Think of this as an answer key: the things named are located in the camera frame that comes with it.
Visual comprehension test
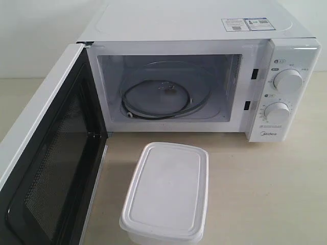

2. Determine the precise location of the white microwave door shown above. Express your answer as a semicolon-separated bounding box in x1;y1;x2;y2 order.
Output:
1;42;107;244

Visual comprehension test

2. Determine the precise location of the white plastic lidded container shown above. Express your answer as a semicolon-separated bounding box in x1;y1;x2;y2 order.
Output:
119;142;209;244

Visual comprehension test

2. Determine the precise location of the lower white timer knob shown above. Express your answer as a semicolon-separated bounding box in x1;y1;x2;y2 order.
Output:
264;102;290;124

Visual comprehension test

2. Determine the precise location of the printed paper instruction sheet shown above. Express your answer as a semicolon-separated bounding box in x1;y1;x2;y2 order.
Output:
221;17;275;32

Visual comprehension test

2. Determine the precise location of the glass turntable plate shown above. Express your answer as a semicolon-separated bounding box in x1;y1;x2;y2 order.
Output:
120;61;214;120

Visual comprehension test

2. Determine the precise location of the white microwave oven body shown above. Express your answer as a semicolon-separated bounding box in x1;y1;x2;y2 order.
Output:
78;1;321;142

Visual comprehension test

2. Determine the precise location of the upper white power knob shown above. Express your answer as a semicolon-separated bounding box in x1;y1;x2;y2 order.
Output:
273;69;303;94

